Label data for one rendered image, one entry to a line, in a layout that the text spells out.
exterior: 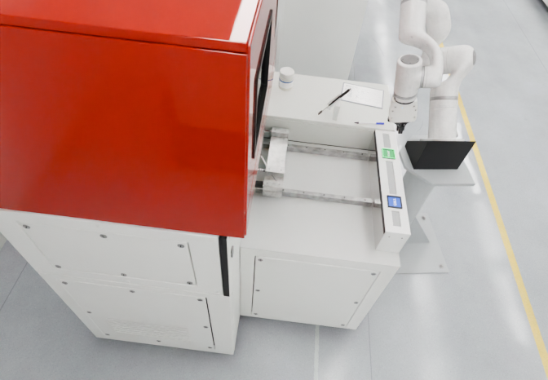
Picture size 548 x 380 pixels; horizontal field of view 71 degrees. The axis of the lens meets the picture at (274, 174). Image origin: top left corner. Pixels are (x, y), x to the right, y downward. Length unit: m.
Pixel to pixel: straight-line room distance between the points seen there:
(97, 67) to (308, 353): 1.84
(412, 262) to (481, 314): 0.46
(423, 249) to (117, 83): 2.26
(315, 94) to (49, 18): 1.41
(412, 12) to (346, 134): 0.62
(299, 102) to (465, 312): 1.56
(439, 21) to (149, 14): 1.33
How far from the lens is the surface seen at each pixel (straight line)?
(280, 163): 1.70
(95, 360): 2.33
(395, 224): 1.52
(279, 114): 1.80
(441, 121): 1.88
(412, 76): 1.43
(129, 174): 0.94
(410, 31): 1.49
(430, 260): 2.67
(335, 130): 1.83
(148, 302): 1.63
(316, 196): 1.64
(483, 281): 2.77
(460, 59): 1.90
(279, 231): 1.56
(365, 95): 2.00
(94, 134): 0.87
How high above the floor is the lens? 2.14
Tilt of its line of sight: 50 degrees down
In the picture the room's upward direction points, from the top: 6 degrees clockwise
